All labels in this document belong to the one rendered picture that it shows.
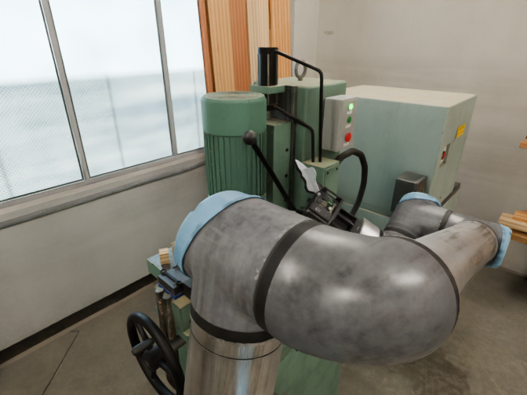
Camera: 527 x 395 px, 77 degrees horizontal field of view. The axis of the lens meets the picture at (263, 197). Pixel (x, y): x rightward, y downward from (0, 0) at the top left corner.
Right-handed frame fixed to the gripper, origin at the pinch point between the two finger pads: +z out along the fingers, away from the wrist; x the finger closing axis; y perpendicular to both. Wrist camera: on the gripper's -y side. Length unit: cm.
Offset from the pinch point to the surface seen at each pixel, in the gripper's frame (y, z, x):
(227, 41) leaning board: -117, 78, -105
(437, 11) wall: -103, -26, -218
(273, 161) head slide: -17.7, 4.4, -12.0
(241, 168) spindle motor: -10.7, 9.8, -1.9
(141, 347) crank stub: -22, 4, 49
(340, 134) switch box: -15.7, -7.7, -31.3
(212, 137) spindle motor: -8.2, 20.5, -3.5
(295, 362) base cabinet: -48, -41, 32
